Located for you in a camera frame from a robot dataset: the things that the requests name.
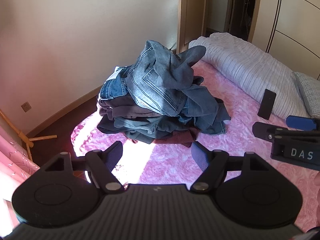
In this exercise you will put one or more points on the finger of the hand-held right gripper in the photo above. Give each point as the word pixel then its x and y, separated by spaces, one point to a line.
pixel 301 123
pixel 262 130

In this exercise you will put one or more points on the white wardrobe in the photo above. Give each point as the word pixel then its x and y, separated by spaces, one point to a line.
pixel 295 17

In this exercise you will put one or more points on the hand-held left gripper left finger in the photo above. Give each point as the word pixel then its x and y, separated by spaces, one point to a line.
pixel 115 153

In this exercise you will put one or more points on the black phone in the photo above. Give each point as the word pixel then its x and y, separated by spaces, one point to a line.
pixel 266 104

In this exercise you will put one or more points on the wooden pole rack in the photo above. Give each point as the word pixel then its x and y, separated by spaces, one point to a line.
pixel 23 137

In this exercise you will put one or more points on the grey checked pillow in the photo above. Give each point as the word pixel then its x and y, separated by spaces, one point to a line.
pixel 310 92

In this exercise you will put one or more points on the grey jeans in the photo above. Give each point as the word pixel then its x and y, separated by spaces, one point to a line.
pixel 175 67

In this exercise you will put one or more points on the brass wall socket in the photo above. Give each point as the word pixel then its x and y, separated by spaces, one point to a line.
pixel 26 106

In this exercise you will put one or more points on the striped white quilt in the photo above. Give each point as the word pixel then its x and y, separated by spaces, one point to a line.
pixel 250 67

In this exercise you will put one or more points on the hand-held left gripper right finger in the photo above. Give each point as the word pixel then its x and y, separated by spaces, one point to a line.
pixel 200 155

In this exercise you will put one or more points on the pink curtain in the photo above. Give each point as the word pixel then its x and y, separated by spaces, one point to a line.
pixel 12 165

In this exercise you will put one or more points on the wooden door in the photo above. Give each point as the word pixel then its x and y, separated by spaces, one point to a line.
pixel 190 17

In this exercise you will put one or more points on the pink fluffy rose blanket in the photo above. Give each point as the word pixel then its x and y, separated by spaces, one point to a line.
pixel 237 142

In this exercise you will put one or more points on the pile of clothes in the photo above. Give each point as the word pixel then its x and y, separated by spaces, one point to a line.
pixel 140 115

